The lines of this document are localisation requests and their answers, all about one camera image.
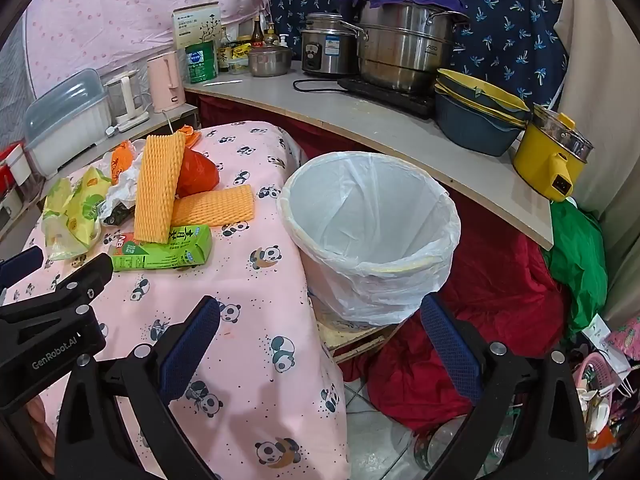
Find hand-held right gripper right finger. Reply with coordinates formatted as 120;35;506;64
420;294;588;480

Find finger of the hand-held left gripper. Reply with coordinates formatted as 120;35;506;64
50;253;115;311
0;246;45;291

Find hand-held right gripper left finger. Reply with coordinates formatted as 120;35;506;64
55;296;222;480

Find orange printed plastic bag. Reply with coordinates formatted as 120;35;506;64
109;141;147;186

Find short orange foam net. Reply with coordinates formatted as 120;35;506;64
170;184;256;228

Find trash bin with white liner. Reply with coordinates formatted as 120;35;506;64
276;150;462;331

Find person's left hand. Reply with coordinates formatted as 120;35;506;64
22;395;58;476

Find red cloth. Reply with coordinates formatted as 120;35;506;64
197;94;573;433

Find green yellow plastic bag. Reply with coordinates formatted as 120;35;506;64
41;166;113;261

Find pink panda print cloth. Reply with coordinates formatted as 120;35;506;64
0;121;351;480

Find green drink carton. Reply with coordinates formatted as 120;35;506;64
109;224;213;273

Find red white storage box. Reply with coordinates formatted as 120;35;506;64
0;142;46;231

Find white crumpled plastic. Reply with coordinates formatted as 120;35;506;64
97;162;141;226

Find wooden crate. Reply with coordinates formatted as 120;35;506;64
312;300;401;363

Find clear plastic bottle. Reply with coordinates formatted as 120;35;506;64
415;417;466;471

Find long orange foam net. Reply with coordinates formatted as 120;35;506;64
133;132;187;245

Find pink plastic basket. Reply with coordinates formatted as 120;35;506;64
572;352;631;411

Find clear lidded plastic container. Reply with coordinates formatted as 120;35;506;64
22;69;113;178

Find red plastic bag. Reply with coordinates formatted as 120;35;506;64
175;149;221;200

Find pink pineapple print cloth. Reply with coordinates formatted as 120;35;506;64
605;317;640;361

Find white glass kettle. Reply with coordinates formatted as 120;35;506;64
104;70;151;133

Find yellow electric pot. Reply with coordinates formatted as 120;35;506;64
512;102;596;203

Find pink electric kettle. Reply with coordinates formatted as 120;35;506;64
146;51;187;115

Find stacked blue yellow basins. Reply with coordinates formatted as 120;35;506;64
434;67;532;157

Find green white packet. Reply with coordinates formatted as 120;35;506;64
185;41;219;85

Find black induction cooktop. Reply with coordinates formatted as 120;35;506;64
337;76;436;121

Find clear seasoning bottle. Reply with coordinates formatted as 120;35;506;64
218;27;233;73

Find yellow label jar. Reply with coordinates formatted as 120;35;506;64
230;42;251;73

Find pink dotted cloth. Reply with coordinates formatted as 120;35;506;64
22;0;281;96

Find beige carton box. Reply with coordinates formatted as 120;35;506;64
172;2;223;48

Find steel bowl with lid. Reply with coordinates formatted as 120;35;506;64
247;45;293;78

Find large steel steamer pot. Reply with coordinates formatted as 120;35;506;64
340;2;471;95

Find beige curtain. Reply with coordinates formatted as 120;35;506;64
550;0;640;261

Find steel rice cooker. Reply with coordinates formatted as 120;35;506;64
300;12;361;78

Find navy printed cloth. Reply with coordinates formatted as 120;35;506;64
267;0;571;106

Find black power cable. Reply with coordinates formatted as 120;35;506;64
292;76;346;93

